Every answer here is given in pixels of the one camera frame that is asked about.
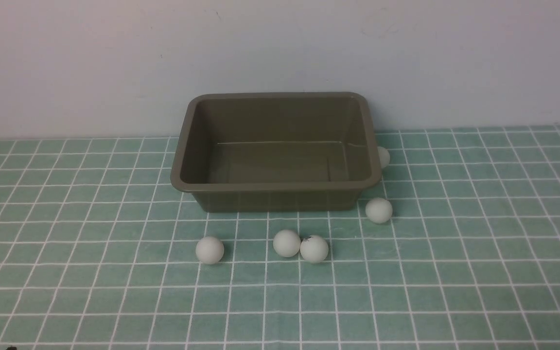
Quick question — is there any white ping-pong ball with print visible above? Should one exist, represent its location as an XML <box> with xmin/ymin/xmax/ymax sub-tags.
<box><xmin>299</xmin><ymin>235</ymin><xmax>330</xmax><ymax>263</ymax></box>

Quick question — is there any olive green plastic bin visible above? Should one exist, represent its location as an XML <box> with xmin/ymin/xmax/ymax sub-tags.
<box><xmin>171</xmin><ymin>92</ymin><xmax>382</xmax><ymax>212</ymax></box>

